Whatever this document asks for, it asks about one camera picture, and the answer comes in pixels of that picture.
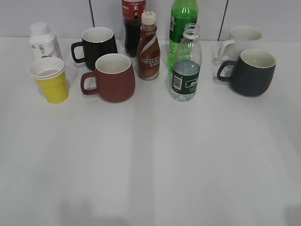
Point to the clear water bottle green label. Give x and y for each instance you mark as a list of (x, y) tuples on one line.
[(187, 64)]

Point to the yellow paper cup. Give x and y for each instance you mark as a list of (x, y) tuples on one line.
[(49, 75)]

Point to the red ceramic mug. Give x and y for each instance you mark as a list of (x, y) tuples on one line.
[(114, 78)]

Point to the brown Nescafe coffee bottle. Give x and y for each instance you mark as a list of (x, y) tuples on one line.
[(148, 53)]

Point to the black ceramic mug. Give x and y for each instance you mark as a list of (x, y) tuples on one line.
[(96, 42)]

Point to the dark cola bottle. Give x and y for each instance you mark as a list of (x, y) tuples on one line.
[(132, 13)]

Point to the green soda bottle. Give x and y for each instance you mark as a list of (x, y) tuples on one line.
[(182, 12)]

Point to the dark grey ceramic mug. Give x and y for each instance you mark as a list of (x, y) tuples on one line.
[(252, 73)]

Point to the white ceramic mug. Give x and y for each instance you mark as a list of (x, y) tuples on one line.
[(240, 39)]

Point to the white yogurt drink bottle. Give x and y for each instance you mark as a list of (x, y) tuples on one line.
[(43, 42)]

